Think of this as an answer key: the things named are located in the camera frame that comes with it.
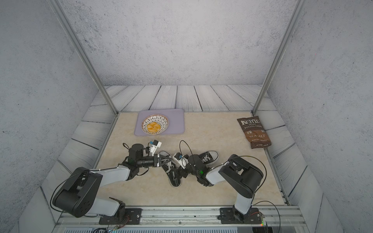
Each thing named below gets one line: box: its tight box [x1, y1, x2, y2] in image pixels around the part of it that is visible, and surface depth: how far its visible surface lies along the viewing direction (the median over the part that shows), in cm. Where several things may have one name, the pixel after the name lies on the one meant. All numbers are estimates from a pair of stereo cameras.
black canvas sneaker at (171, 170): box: [158, 150, 182, 188], surface depth 84 cm
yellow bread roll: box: [146, 121, 161, 133], surface depth 109 cm
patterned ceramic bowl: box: [141, 114, 170, 135], surface depth 113 cm
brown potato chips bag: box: [237, 115, 272, 150], surface depth 107 cm
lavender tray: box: [134, 108, 185, 136], surface depth 116 cm
